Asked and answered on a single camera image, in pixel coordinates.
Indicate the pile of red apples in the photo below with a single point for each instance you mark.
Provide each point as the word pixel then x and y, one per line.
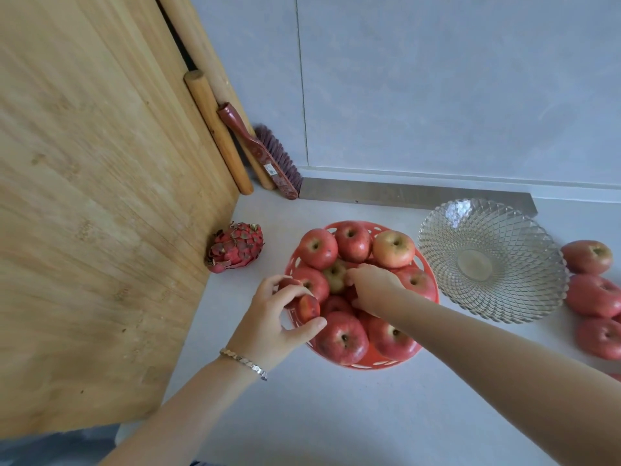
pixel 342 340

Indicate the person's right thumb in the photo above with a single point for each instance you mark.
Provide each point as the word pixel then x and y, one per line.
pixel 361 303

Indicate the person's right forearm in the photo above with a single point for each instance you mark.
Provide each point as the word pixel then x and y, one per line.
pixel 485 363

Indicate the person's left thumb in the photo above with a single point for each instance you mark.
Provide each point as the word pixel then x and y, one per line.
pixel 306 329

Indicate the pink dragon fruit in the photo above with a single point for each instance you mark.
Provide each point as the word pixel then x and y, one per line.
pixel 235 248

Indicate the grey-blue garment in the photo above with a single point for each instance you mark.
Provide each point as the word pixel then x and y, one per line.
pixel 53 448

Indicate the person's left forearm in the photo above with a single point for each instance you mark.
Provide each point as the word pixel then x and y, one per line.
pixel 184 417

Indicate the large wooden cutting board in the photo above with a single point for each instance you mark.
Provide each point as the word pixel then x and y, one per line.
pixel 97 213

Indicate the red plastic basket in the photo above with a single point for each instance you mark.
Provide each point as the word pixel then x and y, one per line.
pixel 374 361

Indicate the short wooden rolling pin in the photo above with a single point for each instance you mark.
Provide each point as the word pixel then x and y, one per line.
pixel 218 126

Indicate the long wooden rolling pin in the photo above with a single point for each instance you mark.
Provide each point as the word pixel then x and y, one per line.
pixel 203 48

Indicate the small whole red apple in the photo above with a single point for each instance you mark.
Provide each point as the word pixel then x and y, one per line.
pixel 308 309

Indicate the person's left hand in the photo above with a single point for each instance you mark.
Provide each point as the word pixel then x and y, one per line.
pixel 259 329

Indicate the person's right hand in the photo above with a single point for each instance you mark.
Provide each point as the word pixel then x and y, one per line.
pixel 378 288

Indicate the clear patterned glass bowl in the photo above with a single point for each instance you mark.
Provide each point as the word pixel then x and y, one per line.
pixel 492 264

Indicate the person's left middle finger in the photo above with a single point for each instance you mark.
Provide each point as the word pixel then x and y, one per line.
pixel 274 281

